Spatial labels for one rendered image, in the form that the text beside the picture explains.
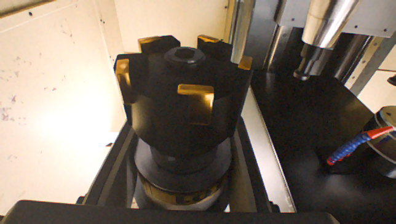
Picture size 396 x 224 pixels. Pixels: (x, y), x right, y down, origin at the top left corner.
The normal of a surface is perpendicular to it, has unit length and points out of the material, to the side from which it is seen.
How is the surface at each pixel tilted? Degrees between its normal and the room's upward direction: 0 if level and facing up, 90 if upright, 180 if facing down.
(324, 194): 180
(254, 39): 90
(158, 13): 90
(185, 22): 90
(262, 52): 90
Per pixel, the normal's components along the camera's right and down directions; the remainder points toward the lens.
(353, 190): 0.05, -0.75
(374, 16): -0.02, 0.65
